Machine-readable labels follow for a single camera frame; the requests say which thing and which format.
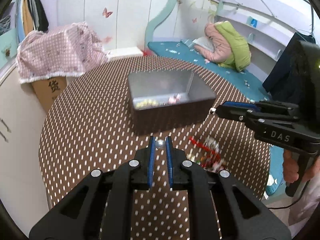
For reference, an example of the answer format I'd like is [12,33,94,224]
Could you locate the folded jeans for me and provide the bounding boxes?
[0,15,12,36]

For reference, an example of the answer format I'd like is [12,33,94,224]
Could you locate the yellow hanging garment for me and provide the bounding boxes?
[21,0,34,37]

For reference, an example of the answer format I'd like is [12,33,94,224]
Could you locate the cardboard box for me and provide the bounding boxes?
[30,76,68,113]

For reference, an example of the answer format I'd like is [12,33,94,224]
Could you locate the black cable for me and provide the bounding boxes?
[265,194,301,210]

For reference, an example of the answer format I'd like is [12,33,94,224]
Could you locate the black hanging jacket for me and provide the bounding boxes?
[32,0,49,33]

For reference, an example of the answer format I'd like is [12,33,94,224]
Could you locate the cream bead bracelet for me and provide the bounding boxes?
[134,99,162,109]

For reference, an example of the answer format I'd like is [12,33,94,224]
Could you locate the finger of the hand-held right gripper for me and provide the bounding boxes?
[215,104,296,128]
[222,101,301,117]

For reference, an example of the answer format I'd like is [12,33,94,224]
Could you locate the dark hanging garment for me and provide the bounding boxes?
[262,32,317,103]

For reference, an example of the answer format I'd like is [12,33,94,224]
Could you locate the white flat box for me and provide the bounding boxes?
[105,46,144,61]

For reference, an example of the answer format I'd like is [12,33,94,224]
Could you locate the pink and green quilt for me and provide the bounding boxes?
[194,21,252,72]

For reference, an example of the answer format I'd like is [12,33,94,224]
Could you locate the teal drawer unit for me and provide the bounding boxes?
[0,27,19,68]

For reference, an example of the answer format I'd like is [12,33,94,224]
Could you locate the person's right hand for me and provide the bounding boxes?
[282,149,300,184]

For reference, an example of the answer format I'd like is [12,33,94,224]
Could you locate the brown polka-dot tablecloth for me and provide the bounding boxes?
[38,56,272,240]

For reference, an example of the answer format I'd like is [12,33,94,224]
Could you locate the light blue hanging garment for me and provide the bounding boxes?
[15,0,26,41]

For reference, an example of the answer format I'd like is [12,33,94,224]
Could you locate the white pillow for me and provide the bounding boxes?
[194,37,216,53]

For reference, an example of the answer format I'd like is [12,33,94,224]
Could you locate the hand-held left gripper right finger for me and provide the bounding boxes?
[165,136,292,240]

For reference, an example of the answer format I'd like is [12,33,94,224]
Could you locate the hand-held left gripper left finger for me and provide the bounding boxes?
[29,135,157,240]

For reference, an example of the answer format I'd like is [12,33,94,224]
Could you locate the pink checked cloth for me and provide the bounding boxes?
[15,22,109,84]

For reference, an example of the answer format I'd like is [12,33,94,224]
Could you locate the white cabinet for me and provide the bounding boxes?
[0,60,51,215]

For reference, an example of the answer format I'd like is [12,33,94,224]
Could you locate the person's pale clothing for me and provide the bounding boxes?
[287,170,320,240]

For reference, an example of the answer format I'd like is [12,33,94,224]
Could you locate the teal bunk bed frame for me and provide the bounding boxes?
[145,0,320,64]

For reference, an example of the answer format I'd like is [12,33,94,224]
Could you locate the grey metal tin box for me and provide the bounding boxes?
[127,70,217,135]

